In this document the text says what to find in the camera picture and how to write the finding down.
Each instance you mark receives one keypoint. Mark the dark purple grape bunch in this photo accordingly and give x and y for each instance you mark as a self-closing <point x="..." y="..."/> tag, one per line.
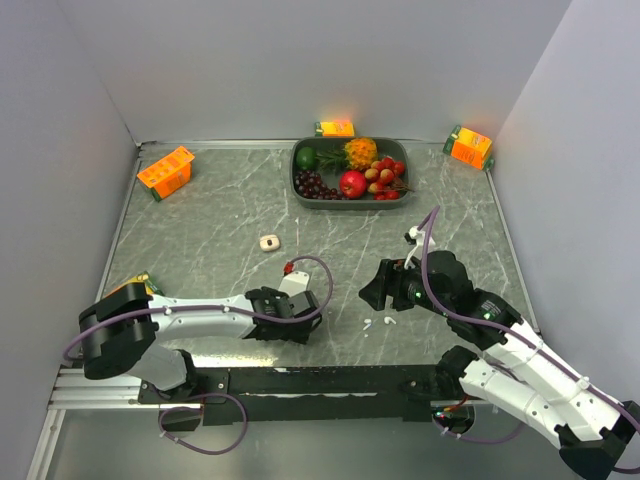
<point x="310" y="185"/>

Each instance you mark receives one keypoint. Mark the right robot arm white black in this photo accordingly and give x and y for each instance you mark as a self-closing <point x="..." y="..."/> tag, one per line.
<point x="512" y="367"/>

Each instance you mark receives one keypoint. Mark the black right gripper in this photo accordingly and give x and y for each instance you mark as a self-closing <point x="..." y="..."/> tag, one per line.
<point x="389" y="279"/>

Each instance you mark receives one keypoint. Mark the orange juice box far left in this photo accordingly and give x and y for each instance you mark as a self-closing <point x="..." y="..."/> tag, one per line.
<point x="167" y="175"/>

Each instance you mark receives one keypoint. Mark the orange juice box back centre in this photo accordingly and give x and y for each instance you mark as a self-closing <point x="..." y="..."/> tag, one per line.
<point x="334" y="129"/>

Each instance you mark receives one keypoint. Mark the dark grey fruit tray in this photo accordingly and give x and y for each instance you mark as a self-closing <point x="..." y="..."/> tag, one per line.
<point x="385" y="146"/>

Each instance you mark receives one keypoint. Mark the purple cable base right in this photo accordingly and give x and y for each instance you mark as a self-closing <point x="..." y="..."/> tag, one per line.
<point x="446" y="432"/>

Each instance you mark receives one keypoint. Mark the orange juice box near left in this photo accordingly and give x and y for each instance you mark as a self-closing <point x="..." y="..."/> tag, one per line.
<point x="145" y="278"/>

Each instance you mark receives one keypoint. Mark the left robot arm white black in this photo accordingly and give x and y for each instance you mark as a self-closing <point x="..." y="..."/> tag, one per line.
<point x="126" y="332"/>

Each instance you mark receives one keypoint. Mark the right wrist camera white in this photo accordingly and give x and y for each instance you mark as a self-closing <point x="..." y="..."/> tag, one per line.
<point x="415" y="238"/>

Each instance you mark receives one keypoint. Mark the orange juice box far right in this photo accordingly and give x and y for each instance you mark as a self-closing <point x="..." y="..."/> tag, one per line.
<point x="469" y="147"/>

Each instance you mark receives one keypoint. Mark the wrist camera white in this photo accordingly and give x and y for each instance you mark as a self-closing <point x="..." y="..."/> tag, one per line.
<point x="415" y="238"/>
<point x="294" y="281"/>

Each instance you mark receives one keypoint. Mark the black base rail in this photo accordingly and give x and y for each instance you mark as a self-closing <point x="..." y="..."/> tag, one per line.
<point x="408" y="392"/>

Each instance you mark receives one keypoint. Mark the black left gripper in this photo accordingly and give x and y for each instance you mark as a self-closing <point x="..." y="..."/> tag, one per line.
<point x="298" y="334"/>

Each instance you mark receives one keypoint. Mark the red apple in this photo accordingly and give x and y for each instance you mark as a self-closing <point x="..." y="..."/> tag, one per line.
<point x="353" y="184"/>

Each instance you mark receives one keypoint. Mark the orange juice box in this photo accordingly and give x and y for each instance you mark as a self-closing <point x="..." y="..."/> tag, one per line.
<point x="334" y="129"/>
<point x="167" y="175"/>
<point x="469" y="147"/>
<point x="145" y="278"/>

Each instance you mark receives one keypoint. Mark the small pineapple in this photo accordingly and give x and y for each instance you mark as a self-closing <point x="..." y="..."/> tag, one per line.
<point x="357" y="154"/>

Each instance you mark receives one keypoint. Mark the green lime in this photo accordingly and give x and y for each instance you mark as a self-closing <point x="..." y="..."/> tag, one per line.
<point x="306" y="158"/>

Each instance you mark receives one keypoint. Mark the pink earbuds charging case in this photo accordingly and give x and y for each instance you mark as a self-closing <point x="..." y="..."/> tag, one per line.
<point x="269" y="243"/>

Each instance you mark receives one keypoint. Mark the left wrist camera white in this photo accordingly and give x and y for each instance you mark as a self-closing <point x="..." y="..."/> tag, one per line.
<point x="294" y="281"/>

